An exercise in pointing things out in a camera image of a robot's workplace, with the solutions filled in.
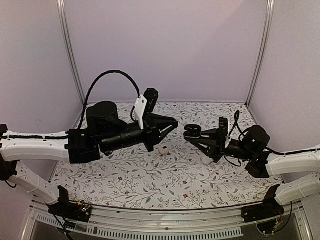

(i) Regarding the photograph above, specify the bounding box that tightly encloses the front aluminium rail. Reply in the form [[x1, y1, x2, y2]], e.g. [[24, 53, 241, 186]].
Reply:
[[22, 198, 315, 240]]

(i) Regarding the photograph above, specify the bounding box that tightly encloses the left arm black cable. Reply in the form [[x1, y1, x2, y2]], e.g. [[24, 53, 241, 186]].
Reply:
[[77, 70, 141, 131]]

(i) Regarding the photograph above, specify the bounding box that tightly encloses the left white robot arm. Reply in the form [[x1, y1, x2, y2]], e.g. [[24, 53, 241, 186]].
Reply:
[[0, 99, 178, 217]]

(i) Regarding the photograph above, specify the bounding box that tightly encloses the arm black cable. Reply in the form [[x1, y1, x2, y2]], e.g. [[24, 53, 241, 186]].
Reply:
[[77, 70, 141, 131], [228, 110, 247, 141]]

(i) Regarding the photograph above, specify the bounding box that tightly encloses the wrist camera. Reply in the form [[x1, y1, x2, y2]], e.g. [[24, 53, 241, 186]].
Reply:
[[224, 135, 232, 149], [132, 88, 159, 130]]

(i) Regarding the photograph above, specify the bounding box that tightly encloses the right aluminium frame post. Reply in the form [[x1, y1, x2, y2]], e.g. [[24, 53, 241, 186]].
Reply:
[[245, 0, 275, 108]]

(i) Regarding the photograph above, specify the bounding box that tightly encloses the floral tablecloth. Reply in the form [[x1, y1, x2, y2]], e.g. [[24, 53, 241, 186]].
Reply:
[[51, 102, 283, 210]]

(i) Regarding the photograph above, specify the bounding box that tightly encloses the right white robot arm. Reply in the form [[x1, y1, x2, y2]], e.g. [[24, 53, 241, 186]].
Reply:
[[183, 117, 320, 218]]

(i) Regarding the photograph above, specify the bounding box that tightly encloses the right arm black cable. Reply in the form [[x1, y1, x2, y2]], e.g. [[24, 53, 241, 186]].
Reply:
[[228, 110, 247, 141]]

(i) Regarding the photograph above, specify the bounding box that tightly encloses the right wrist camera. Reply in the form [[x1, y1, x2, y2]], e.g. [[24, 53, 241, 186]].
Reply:
[[224, 135, 232, 149]]

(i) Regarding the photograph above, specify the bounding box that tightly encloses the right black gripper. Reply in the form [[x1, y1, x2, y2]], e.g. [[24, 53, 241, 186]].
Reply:
[[190, 128, 254, 164]]

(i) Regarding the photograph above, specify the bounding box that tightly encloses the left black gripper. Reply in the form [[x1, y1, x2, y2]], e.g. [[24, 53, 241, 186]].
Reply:
[[100, 114, 178, 154]]

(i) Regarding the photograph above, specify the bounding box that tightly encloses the white round earbud case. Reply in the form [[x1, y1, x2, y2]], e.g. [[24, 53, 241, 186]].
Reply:
[[158, 145, 170, 156]]

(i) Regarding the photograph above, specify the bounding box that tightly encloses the black earbud charging case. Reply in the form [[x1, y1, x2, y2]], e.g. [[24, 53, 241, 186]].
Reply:
[[183, 124, 202, 141]]

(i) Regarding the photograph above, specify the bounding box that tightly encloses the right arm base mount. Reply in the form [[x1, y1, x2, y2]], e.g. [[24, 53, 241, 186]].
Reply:
[[241, 184, 285, 223]]

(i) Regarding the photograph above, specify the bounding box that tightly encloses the white oval case lid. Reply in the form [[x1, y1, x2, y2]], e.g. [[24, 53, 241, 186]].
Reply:
[[202, 156, 213, 165]]

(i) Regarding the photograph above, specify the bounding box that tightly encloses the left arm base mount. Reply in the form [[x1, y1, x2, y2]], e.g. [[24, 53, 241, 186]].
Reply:
[[48, 185, 92, 223]]

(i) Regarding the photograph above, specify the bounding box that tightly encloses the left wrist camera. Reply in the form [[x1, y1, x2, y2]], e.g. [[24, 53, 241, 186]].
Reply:
[[132, 88, 159, 130]]

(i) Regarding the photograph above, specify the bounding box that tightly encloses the aluminium frame post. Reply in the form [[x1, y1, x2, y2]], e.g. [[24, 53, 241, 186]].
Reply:
[[56, 0, 85, 106], [245, 0, 275, 108]]

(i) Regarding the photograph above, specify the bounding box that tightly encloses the left aluminium frame post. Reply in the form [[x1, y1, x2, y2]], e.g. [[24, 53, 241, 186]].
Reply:
[[56, 0, 85, 106]]

